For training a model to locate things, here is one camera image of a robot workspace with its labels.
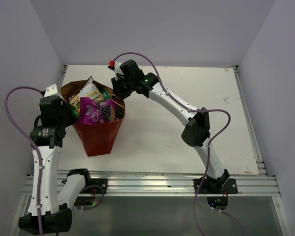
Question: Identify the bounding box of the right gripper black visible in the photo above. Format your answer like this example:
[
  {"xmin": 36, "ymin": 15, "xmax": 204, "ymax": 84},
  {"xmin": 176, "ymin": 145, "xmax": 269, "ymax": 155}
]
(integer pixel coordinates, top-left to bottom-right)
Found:
[{"xmin": 111, "ymin": 74, "xmax": 134, "ymax": 101}]

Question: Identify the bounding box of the green white chips bag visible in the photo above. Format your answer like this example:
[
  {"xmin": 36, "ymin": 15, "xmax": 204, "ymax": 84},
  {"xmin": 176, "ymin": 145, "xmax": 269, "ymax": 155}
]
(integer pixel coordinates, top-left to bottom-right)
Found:
[{"xmin": 69, "ymin": 105, "xmax": 80, "ymax": 119}]

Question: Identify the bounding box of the purple candy bag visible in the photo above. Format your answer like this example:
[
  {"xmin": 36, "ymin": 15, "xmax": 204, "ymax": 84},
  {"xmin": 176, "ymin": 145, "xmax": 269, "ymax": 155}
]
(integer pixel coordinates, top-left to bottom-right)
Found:
[{"xmin": 78, "ymin": 97, "xmax": 118, "ymax": 125}]

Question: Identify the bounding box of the dark green snack bag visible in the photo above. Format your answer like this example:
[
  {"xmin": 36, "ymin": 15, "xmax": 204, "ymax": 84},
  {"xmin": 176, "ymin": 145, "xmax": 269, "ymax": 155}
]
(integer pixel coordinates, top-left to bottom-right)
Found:
[{"xmin": 100, "ymin": 86, "xmax": 121, "ymax": 116}]

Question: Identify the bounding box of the brown yellow chips bag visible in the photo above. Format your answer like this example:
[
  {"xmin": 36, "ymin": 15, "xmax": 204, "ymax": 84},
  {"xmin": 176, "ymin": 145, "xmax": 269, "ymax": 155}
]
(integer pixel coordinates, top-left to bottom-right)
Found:
[{"xmin": 69, "ymin": 82, "xmax": 104, "ymax": 113}]

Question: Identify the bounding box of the red brown paper bag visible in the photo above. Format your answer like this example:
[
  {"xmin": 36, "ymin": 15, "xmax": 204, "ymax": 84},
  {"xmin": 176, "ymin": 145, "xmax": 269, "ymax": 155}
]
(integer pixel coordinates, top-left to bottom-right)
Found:
[{"xmin": 60, "ymin": 77, "xmax": 125, "ymax": 156}]

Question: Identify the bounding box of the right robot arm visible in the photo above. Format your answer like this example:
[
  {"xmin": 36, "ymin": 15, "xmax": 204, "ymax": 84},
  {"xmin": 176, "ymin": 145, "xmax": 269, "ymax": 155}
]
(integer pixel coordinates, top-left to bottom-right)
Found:
[{"xmin": 108, "ymin": 59, "xmax": 230, "ymax": 193}]

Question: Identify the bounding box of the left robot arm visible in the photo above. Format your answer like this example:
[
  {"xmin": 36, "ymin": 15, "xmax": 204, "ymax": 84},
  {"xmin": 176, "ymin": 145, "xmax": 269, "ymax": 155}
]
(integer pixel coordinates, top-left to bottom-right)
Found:
[{"xmin": 18, "ymin": 95, "xmax": 92, "ymax": 236}]

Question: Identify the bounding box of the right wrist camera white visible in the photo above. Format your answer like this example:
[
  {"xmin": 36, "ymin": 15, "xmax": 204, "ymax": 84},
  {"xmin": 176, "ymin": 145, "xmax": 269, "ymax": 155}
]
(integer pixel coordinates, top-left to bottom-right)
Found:
[{"xmin": 108, "ymin": 60, "xmax": 124, "ymax": 80}]

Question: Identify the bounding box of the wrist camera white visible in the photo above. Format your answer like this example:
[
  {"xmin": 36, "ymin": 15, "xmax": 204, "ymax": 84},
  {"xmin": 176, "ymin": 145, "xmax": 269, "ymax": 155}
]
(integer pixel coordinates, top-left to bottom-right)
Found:
[
  {"xmin": 108, "ymin": 60, "xmax": 124, "ymax": 80},
  {"xmin": 43, "ymin": 84, "xmax": 63, "ymax": 99}
]

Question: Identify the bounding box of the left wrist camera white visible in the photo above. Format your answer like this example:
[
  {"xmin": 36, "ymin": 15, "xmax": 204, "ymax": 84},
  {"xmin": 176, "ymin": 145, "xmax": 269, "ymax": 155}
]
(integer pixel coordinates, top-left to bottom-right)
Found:
[{"xmin": 43, "ymin": 84, "xmax": 63, "ymax": 99}]

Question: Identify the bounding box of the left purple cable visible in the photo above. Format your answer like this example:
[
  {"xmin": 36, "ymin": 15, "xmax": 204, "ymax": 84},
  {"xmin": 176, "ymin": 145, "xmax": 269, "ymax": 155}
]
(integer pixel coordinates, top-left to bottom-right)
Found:
[{"xmin": 4, "ymin": 86, "xmax": 50, "ymax": 236}]

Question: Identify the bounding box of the purple cable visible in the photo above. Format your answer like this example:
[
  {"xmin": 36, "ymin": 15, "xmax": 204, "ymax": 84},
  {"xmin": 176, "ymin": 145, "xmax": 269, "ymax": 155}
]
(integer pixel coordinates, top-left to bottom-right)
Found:
[
  {"xmin": 4, "ymin": 86, "xmax": 50, "ymax": 236},
  {"xmin": 113, "ymin": 52, "xmax": 245, "ymax": 236}
]

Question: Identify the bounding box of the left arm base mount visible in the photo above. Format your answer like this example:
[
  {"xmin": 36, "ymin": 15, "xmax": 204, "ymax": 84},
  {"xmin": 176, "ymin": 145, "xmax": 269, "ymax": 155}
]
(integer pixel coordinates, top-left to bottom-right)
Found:
[{"xmin": 83, "ymin": 178, "xmax": 108, "ymax": 196}]

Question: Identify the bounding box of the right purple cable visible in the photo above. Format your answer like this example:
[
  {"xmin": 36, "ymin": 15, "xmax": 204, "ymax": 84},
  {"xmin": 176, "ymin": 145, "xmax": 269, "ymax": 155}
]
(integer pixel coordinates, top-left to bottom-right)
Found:
[{"xmin": 113, "ymin": 52, "xmax": 245, "ymax": 236}]

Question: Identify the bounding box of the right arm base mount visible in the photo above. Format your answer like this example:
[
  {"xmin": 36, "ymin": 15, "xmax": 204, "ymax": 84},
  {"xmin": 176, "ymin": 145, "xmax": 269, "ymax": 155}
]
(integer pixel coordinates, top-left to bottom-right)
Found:
[{"xmin": 198, "ymin": 178, "xmax": 238, "ymax": 194}]

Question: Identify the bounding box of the aluminium rail frame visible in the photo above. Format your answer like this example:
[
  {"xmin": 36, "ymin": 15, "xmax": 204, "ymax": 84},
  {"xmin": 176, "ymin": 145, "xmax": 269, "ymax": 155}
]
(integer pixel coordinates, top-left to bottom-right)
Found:
[{"xmin": 21, "ymin": 65, "xmax": 282, "ymax": 197}]

